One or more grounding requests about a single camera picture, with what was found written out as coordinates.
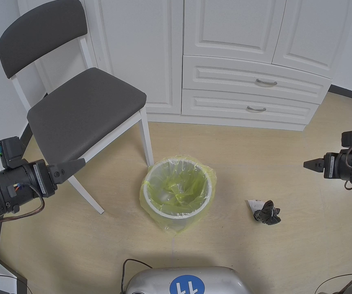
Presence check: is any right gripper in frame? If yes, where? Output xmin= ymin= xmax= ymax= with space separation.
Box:
xmin=323 ymin=151 xmax=352 ymax=182

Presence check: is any black cable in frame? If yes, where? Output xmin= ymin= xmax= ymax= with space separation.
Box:
xmin=120 ymin=258 xmax=153 ymax=294

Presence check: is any grey padded white chair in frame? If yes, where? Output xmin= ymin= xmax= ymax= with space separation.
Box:
xmin=0 ymin=0 xmax=154 ymax=215

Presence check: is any white printed wrapper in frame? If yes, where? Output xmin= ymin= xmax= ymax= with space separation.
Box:
xmin=246 ymin=199 xmax=267 ymax=214

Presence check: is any yellow plastic bag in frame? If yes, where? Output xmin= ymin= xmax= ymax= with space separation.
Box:
xmin=140 ymin=154 xmax=218 ymax=233

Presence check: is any light grey trash bin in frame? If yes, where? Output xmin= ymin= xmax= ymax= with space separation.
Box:
xmin=143 ymin=156 xmax=213 ymax=230

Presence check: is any white wardrobe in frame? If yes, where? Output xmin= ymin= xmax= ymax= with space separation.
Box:
xmin=15 ymin=0 xmax=352 ymax=131

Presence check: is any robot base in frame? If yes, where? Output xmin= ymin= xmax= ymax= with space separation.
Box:
xmin=124 ymin=267 xmax=253 ymax=294

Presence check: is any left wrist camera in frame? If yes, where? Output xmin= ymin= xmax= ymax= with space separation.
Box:
xmin=0 ymin=136 xmax=25 ymax=168

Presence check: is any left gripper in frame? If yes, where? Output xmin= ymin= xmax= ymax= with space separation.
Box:
xmin=0 ymin=159 xmax=57 ymax=214

